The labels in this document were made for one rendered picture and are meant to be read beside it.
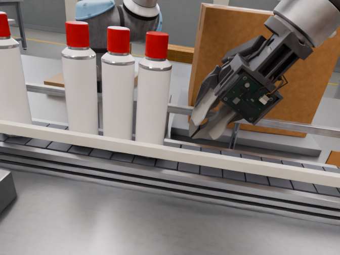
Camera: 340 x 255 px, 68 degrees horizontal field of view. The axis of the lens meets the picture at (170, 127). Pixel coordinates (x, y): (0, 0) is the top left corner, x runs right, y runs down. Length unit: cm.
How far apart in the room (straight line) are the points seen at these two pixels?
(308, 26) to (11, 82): 44
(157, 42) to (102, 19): 47
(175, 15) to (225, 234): 560
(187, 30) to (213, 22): 529
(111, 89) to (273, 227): 33
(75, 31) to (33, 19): 681
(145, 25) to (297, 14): 58
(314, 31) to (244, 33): 26
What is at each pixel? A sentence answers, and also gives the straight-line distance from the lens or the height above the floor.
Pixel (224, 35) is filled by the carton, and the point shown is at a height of 107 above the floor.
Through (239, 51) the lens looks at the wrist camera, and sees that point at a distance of 42.
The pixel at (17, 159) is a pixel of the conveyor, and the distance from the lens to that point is 52.
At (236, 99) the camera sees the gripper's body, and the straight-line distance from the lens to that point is 34.
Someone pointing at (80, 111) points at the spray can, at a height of 95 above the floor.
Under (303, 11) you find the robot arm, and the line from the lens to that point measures 35.
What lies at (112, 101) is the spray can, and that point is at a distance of 41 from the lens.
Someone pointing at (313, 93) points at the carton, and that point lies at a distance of 68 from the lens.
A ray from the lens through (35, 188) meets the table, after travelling 49.
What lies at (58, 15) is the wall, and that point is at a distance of 683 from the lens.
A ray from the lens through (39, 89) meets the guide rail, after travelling 53.
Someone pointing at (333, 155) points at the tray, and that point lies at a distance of 67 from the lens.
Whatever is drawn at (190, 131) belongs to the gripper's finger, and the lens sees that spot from 43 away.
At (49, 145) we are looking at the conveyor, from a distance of 49.
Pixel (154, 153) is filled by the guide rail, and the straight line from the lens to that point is 42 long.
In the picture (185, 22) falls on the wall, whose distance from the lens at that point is 585.
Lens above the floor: 114
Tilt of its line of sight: 28 degrees down
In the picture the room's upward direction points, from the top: 7 degrees clockwise
